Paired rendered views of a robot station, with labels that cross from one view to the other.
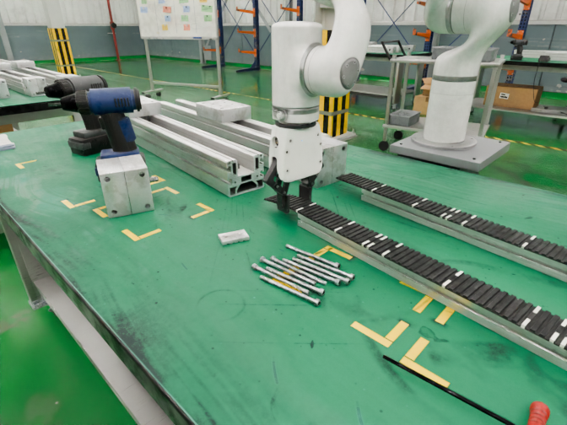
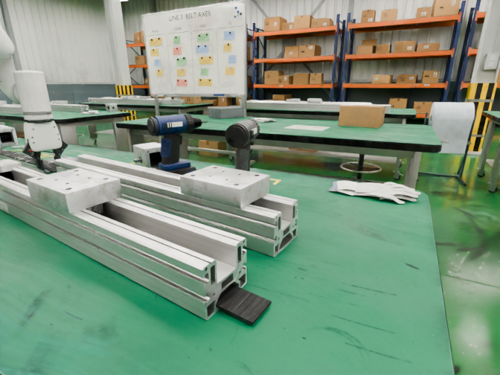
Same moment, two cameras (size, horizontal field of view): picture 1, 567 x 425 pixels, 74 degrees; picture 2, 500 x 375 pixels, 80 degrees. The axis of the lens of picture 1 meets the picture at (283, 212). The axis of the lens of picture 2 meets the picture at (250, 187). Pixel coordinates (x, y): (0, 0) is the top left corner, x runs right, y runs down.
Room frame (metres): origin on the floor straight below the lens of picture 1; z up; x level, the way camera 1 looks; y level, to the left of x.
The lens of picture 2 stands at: (1.92, 0.38, 1.09)
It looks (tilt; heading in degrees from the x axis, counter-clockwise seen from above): 19 degrees down; 163
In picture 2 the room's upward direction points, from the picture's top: straight up
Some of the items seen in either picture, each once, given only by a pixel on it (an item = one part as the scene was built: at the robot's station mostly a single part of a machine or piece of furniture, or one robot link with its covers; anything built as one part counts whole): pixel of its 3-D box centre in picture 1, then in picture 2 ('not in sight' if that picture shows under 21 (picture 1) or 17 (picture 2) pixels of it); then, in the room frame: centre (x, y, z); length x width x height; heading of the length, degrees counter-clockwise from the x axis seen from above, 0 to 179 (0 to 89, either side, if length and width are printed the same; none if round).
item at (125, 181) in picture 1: (131, 184); (148, 158); (0.75, 0.32, 0.83); 0.11 x 0.10 x 0.10; 117
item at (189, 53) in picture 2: not in sight; (196, 94); (-2.14, 0.87, 0.97); 1.50 x 0.50 x 1.95; 46
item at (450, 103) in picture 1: (448, 111); not in sight; (1.16, -0.50, 0.90); 0.19 x 0.19 x 0.18
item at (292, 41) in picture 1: (298, 64); (32, 91); (0.69, -0.02, 1.07); 0.09 x 0.08 x 0.13; 45
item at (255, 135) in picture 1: (224, 129); (80, 215); (1.25, 0.20, 0.82); 0.80 x 0.10 x 0.09; 40
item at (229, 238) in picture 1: (234, 237); not in sight; (0.60, 0.09, 0.78); 0.05 x 0.03 x 0.01; 113
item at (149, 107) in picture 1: (137, 110); (225, 190); (1.32, 0.50, 0.87); 0.16 x 0.11 x 0.07; 40
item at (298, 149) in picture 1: (294, 146); (42, 134); (0.69, -0.02, 0.93); 0.10 x 0.07 x 0.11; 130
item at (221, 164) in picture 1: (170, 139); (151, 190); (1.13, 0.34, 0.82); 0.80 x 0.10 x 0.09; 40
